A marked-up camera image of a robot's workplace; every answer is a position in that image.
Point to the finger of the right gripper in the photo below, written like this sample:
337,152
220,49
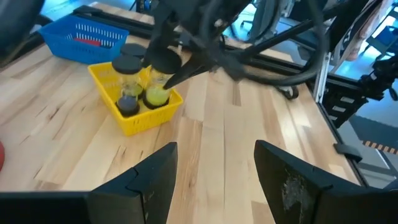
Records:
189,71
160,37

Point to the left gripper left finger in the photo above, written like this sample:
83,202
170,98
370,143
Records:
149,193

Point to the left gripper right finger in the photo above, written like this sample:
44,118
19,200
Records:
289,186

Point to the yellow sand black-capped hourglass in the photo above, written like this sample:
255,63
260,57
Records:
155,96
133,49

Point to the yellow plastic basket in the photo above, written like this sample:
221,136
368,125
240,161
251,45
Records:
140,123

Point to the dark sand black-capped hourglass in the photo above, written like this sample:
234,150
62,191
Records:
127,105

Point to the red plastic box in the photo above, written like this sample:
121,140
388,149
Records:
87,42

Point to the blue plastic basket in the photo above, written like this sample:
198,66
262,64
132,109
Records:
62,46

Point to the red desk lamp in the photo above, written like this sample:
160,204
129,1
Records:
2,155

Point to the black frame clamp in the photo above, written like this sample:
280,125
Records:
348,152

